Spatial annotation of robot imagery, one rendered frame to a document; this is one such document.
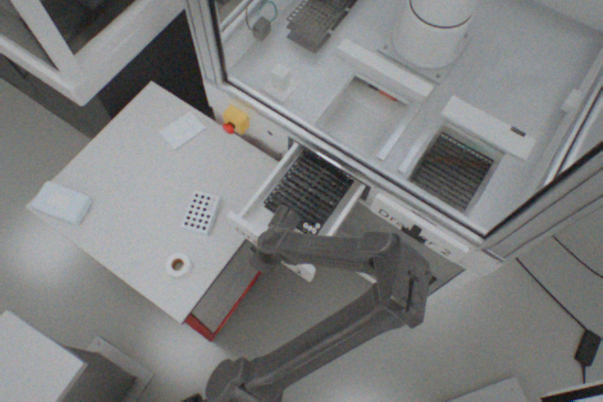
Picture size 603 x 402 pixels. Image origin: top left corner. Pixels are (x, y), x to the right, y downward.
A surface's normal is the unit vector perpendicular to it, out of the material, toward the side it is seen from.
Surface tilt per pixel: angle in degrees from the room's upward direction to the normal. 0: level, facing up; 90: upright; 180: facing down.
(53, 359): 0
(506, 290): 0
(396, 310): 58
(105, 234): 0
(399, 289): 39
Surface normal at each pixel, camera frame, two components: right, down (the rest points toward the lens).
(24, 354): 0.03, -0.41
